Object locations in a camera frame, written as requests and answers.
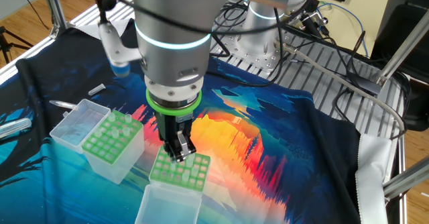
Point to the wrist camera on silver bracket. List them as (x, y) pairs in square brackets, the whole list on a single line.
[(115, 49)]

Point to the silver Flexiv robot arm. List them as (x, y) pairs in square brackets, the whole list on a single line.
[(174, 16)]

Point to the slanted aluminium frame post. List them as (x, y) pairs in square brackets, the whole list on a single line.
[(402, 46)]

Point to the slim blue-capped conical tube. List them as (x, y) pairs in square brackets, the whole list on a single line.
[(63, 104)]

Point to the printed sunset landscape cloth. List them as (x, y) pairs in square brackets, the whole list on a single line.
[(285, 167)]

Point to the black office chair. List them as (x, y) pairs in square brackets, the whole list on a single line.
[(392, 23)]

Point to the aluminium frame beam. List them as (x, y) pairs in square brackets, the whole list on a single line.
[(409, 177)]

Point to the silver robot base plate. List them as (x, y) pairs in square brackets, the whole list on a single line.
[(264, 63)]

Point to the black tripod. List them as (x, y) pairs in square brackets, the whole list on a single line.
[(4, 46)]

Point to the clear box green tip rack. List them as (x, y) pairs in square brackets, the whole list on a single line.
[(167, 207), (117, 167)]

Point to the silver metal clamp stand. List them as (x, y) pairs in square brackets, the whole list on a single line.
[(316, 17)]

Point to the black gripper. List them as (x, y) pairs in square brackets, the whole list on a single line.
[(171, 126)]

